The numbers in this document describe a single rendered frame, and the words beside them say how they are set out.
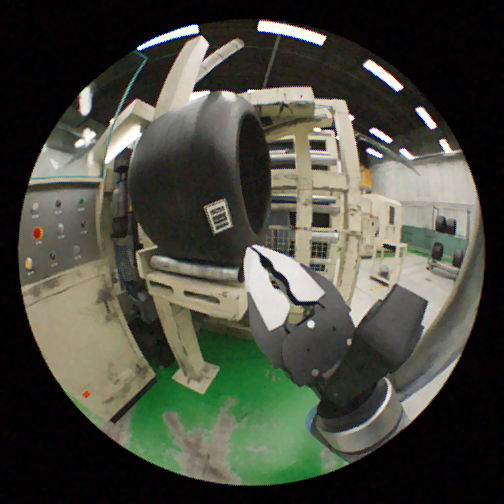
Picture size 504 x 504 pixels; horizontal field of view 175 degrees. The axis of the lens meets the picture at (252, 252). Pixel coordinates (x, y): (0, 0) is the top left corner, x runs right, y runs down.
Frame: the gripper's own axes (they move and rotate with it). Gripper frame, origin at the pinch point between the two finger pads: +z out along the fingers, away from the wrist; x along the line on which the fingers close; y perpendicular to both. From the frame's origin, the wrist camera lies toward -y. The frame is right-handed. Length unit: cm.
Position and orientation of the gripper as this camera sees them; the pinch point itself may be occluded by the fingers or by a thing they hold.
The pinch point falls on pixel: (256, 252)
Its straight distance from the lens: 16.2
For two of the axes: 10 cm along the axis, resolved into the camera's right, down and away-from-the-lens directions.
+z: -4.9, -7.1, 5.1
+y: 0.1, 5.8, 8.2
